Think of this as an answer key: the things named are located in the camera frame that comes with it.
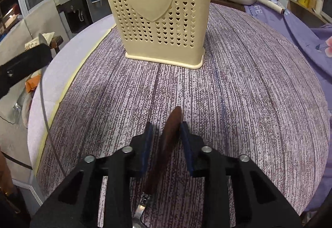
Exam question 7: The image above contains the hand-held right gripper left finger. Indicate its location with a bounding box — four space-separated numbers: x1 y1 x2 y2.
30 122 153 228

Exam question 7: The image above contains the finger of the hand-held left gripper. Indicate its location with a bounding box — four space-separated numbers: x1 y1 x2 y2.
0 43 54 97

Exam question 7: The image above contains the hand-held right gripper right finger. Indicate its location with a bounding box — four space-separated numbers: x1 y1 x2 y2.
181 121 303 228

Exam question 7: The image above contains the wooden handled metal spoon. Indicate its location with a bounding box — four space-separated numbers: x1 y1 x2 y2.
131 106 183 228

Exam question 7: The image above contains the cream plastic utensil holder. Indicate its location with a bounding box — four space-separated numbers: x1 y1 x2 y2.
98 0 214 70

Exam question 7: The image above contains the printed snack bag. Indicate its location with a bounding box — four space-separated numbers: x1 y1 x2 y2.
24 32 55 51

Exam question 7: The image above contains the small wooden stool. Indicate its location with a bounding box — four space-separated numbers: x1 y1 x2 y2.
50 36 64 50

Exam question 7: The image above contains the grey water dispenser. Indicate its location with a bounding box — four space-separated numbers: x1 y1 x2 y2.
56 0 117 34

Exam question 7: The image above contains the purple floral cloth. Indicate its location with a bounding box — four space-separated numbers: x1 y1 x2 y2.
244 0 332 215

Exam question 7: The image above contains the light wooden shelf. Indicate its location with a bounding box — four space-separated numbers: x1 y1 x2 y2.
287 0 332 28

